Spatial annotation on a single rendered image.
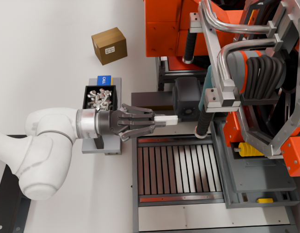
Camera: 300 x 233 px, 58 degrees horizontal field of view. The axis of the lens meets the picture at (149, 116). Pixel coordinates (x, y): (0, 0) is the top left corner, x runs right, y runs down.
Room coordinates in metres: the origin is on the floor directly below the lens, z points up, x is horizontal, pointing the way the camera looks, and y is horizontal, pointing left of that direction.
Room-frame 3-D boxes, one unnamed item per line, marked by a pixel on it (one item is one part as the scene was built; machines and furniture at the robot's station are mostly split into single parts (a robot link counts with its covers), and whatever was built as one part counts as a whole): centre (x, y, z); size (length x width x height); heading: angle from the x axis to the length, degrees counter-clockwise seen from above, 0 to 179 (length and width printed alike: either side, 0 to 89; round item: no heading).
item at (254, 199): (0.64, -0.57, 0.13); 0.50 x 0.36 x 0.10; 3
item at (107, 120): (0.44, 0.11, 0.83); 0.09 x 0.08 x 0.07; 93
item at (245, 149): (0.52, -0.50, 0.51); 0.29 x 0.06 x 0.06; 93
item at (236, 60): (0.63, -0.32, 0.85); 0.21 x 0.14 x 0.14; 93
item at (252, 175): (0.64, -0.57, 0.32); 0.40 x 0.30 x 0.28; 3
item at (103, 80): (0.93, 0.24, 0.47); 0.07 x 0.07 x 0.02; 3
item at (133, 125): (0.43, 0.04, 0.83); 0.11 x 0.01 x 0.04; 91
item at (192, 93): (0.94, -0.34, 0.26); 0.42 x 0.18 x 0.35; 93
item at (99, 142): (0.56, 0.22, 0.55); 0.03 x 0.03 x 0.21; 3
